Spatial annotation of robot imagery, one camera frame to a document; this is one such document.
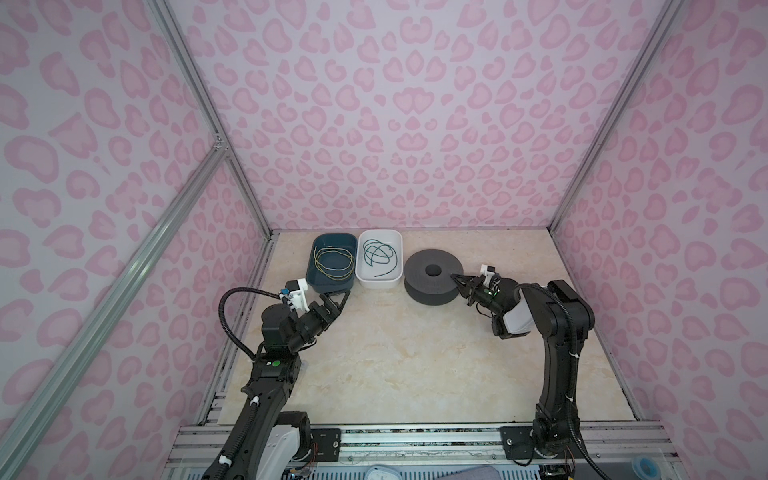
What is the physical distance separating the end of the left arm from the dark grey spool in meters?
0.34

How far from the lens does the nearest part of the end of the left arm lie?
27.2 inches

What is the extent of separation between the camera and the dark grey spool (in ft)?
Answer: 3.17
